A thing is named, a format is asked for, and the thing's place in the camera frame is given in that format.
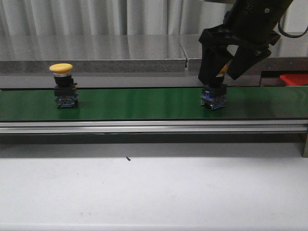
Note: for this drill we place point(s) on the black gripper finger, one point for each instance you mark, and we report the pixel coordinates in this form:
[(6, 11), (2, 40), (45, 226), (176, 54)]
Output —
[(213, 60), (244, 59)]

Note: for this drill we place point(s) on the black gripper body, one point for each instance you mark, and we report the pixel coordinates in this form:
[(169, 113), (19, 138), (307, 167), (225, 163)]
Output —
[(249, 23)]

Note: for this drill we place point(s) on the green conveyor belt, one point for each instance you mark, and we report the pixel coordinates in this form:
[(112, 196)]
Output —
[(155, 104)]

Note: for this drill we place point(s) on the red plastic bin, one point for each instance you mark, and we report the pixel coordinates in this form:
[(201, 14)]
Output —
[(295, 79)]

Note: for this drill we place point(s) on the grey stone counter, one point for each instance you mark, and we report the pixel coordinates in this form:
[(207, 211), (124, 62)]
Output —
[(101, 61)]

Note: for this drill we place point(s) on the white pleated curtain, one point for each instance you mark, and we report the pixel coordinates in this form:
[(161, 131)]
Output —
[(108, 17)]

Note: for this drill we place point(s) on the aluminium conveyor frame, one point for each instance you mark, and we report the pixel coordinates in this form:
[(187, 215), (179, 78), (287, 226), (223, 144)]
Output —
[(162, 138)]

